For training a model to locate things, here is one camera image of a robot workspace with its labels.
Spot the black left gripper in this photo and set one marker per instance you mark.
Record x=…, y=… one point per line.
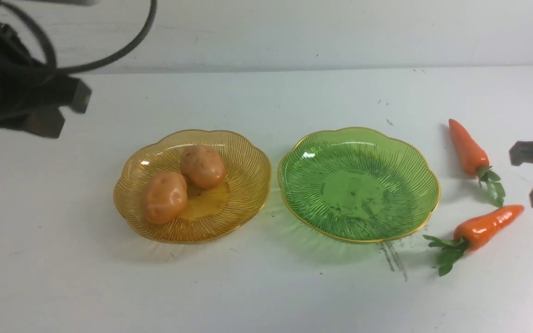
x=31, y=96

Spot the tan potato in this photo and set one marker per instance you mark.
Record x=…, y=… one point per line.
x=203, y=166
x=164, y=197

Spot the orange carrot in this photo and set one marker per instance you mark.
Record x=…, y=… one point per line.
x=475, y=163
x=472, y=235

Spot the green ribbed plastic plate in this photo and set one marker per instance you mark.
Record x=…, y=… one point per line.
x=358, y=185

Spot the amber ribbed plastic plate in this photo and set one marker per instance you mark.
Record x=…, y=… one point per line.
x=210, y=214

